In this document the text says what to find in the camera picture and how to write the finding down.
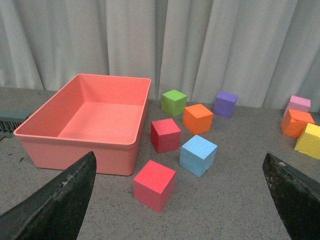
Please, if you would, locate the white curtain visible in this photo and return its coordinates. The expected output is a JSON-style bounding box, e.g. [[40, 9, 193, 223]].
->
[[0, 0, 320, 112]]

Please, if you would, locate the yellow foam cube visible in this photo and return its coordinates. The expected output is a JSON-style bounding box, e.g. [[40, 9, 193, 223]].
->
[[294, 123, 320, 160]]

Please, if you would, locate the grey green vent fixture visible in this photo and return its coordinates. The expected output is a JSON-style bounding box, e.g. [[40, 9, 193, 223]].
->
[[0, 109, 31, 141]]

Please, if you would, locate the orange foam cube near green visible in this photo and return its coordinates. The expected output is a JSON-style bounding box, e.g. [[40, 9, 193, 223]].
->
[[182, 104, 214, 135]]

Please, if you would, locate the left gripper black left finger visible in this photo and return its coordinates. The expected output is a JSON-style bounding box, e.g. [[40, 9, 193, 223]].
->
[[0, 151, 97, 240]]

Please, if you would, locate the light blue foam cube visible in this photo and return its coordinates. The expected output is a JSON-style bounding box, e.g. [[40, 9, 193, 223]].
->
[[179, 135, 218, 177]]

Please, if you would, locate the orange foam cube near pink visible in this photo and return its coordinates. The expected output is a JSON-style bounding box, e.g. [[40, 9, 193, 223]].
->
[[280, 109, 315, 139]]

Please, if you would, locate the pink plastic bin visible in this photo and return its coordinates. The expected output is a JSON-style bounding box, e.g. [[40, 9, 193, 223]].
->
[[14, 74, 151, 176]]

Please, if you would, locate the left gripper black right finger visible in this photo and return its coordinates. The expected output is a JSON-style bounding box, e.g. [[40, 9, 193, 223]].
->
[[262, 153, 320, 240]]

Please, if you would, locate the bright red foam cube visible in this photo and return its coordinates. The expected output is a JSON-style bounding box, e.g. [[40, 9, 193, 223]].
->
[[133, 160, 176, 213]]

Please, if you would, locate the dark red foam cube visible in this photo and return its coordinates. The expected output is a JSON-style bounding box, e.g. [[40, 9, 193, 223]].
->
[[150, 118, 182, 153]]

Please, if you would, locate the purple foam cube at back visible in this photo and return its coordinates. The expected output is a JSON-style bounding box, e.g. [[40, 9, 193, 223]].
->
[[213, 91, 238, 118]]

